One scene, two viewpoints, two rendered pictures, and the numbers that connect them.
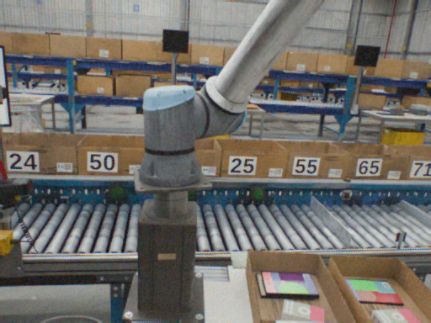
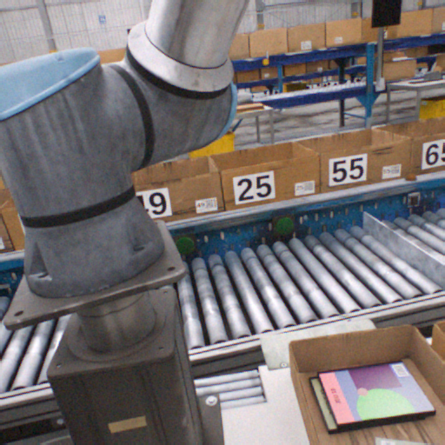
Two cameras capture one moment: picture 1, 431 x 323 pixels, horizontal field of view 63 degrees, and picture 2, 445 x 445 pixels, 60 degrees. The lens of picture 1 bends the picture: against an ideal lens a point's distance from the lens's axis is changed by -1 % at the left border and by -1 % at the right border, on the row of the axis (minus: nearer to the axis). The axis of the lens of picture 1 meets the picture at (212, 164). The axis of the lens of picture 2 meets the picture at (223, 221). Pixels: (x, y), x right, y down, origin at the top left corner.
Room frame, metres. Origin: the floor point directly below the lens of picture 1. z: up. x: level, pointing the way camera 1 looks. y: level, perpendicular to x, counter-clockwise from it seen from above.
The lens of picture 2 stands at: (0.54, -0.07, 1.44)
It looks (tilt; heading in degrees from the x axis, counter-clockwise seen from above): 23 degrees down; 1
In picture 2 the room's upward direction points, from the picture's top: 8 degrees counter-clockwise
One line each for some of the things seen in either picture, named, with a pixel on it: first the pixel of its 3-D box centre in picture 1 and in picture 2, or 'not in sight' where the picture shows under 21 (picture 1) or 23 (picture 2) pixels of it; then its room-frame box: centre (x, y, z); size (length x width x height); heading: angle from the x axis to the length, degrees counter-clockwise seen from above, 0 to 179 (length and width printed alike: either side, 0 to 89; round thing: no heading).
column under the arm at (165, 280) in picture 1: (167, 254); (139, 400); (1.04, 0.13, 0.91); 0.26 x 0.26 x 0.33; 4
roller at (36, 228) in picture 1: (36, 229); not in sight; (1.48, 0.81, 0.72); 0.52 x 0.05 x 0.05; 9
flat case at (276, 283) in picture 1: (288, 283); (371, 391); (1.12, -0.31, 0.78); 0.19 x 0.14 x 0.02; 92
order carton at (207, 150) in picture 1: (184, 156); (169, 190); (2.04, 0.17, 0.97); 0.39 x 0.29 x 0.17; 99
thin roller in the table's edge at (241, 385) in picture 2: (191, 272); (199, 392); (1.20, 0.05, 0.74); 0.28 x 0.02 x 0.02; 94
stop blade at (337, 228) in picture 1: (327, 220); (398, 246); (1.71, -0.63, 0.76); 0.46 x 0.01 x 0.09; 9
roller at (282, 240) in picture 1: (274, 227); (319, 273); (1.66, -0.34, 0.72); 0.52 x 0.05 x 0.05; 9
